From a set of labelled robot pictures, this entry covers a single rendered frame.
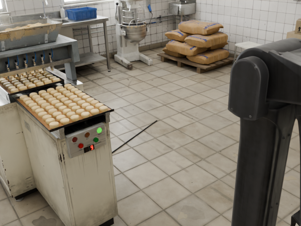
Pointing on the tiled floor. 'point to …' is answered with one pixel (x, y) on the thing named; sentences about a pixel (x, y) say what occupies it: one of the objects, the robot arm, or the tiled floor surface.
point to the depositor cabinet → (18, 146)
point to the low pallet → (182, 62)
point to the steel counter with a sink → (88, 57)
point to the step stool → (245, 46)
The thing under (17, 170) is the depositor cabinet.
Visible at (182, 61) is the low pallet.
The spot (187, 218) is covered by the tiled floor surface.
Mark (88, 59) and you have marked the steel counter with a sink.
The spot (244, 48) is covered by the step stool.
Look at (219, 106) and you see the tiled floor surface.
